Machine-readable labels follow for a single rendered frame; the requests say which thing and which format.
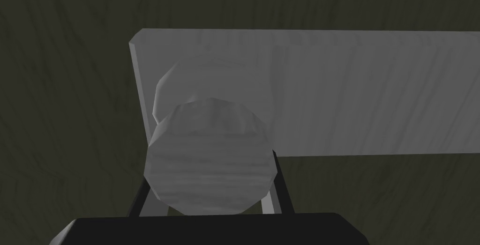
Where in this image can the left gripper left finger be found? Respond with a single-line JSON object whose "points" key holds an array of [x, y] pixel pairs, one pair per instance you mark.
{"points": [[150, 207]]}

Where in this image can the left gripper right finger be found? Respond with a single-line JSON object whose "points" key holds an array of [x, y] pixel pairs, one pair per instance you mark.
{"points": [[278, 200]]}

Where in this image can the grey round door knob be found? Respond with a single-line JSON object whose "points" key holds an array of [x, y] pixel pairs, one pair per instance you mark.
{"points": [[210, 162]]}

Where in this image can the grey door knob plate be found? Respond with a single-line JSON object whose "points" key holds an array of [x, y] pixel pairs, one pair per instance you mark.
{"points": [[367, 95]]}

